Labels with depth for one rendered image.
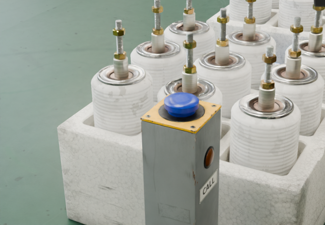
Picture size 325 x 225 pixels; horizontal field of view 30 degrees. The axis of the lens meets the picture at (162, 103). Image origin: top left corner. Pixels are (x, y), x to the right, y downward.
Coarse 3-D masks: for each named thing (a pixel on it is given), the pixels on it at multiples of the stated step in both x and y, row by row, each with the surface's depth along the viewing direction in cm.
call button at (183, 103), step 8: (168, 96) 70; (176, 96) 69; (184, 96) 69; (192, 96) 69; (168, 104) 68; (176, 104) 68; (184, 104) 68; (192, 104) 68; (168, 112) 69; (176, 112) 68; (184, 112) 67; (192, 112) 68
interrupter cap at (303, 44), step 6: (300, 42) 104; (306, 42) 104; (324, 42) 104; (300, 48) 102; (306, 48) 103; (324, 48) 102; (306, 54) 99; (312, 54) 99; (318, 54) 100; (324, 54) 99
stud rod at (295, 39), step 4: (296, 16) 89; (296, 20) 89; (300, 20) 89; (296, 24) 89; (296, 36) 90; (292, 40) 91; (296, 40) 90; (292, 44) 91; (296, 44) 90; (292, 48) 91; (296, 48) 91
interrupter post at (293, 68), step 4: (288, 56) 92; (300, 56) 92; (288, 60) 91; (292, 60) 91; (296, 60) 91; (300, 60) 91; (288, 64) 92; (292, 64) 91; (296, 64) 91; (300, 64) 92; (288, 68) 92; (292, 68) 92; (296, 68) 91; (300, 68) 92; (288, 72) 92; (292, 72) 92; (296, 72) 92; (288, 76) 92; (292, 76) 92; (296, 76) 92
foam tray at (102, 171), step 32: (64, 128) 94; (96, 128) 94; (224, 128) 95; (320, 128) 92; (64, 160) 97; (96, 160) 94; (128, 160) 90; (224, 160) 88; (320, 160) 86; (64, 192) 101; (96, 192) 96; (128, 192) 93; (224, 192) 84; (256, 192) 81; (288, 192) 79; (320, 192) 91; (96, 224) 100; (128, 224) 96; (224, 224) 86; (256, 224) 83; (288, 224) 81; (320, 224) 97
